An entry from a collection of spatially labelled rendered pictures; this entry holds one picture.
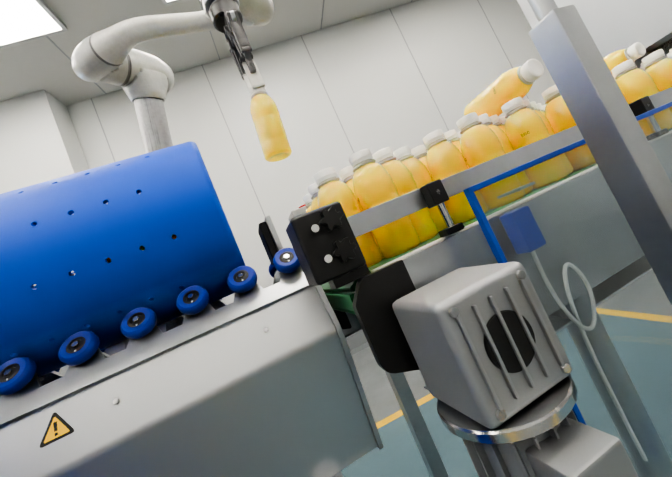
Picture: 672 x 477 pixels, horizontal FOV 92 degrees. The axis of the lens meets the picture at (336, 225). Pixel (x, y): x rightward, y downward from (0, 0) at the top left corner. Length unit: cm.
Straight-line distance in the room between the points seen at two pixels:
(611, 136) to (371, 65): 381
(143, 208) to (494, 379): 47
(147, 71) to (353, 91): 283
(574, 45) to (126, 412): 70
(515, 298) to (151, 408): 45
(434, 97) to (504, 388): 400
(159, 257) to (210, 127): 333
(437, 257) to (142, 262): 41
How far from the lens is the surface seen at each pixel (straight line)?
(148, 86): 146
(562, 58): 51
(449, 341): 33
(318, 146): 364
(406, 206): 49
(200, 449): 55
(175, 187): 53
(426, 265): 46
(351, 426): 60
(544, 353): 39
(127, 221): 53
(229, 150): 367
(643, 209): 51
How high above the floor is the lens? 94
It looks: 5 degrees up
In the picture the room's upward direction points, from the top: 24 degrees counter-clockwise
